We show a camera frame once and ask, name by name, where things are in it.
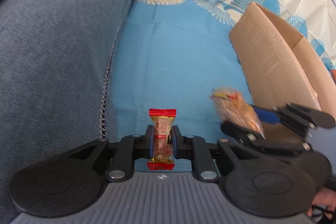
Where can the brown cookie packet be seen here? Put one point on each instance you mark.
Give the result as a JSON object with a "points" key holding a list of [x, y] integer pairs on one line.
{"points": [[232, 107]]}

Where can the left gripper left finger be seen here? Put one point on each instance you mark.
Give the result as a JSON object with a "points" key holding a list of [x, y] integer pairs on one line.
{"points": [[124, 154]]}

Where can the person's right hand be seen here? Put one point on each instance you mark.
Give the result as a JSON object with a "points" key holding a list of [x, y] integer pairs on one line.
{"points": [[325, 197]]}

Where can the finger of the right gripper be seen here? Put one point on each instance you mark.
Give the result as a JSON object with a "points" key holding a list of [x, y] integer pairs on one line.
{"points": [[300, 119], [256, 141]]}

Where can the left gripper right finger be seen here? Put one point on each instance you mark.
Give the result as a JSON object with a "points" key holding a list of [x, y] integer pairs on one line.
{"points": [[197, 151]]}

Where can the small red candy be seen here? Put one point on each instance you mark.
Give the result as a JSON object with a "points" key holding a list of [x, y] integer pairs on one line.
{"points": [[163, 158]]}

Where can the blue fan-pattern sofa cover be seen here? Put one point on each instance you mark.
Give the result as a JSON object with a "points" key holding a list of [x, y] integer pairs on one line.
{"points": [[173, 53]]}

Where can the open cardboard box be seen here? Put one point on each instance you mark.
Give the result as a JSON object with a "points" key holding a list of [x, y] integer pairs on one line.
{"points": [[279, 64]]}

